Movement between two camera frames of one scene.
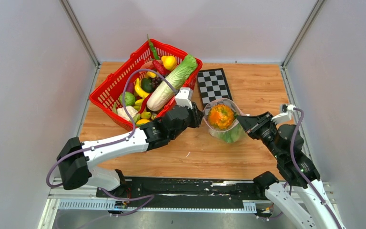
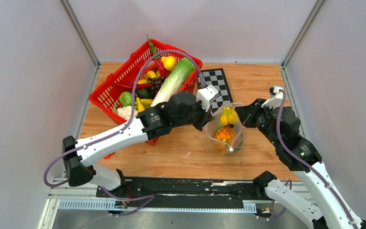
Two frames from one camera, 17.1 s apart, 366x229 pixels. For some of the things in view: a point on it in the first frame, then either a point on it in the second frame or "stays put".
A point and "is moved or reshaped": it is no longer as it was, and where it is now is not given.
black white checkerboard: x=213 y=85 stays put
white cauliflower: x=122 y=111 stays put
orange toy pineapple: x=221 y=116 -> x=223 y=137
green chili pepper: x=155 y=53 stays put
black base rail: x=169 y=189 stays put
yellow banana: x=139 y=89 -> x=228 y=115
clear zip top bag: x=219 y=116 is moved or reshaped
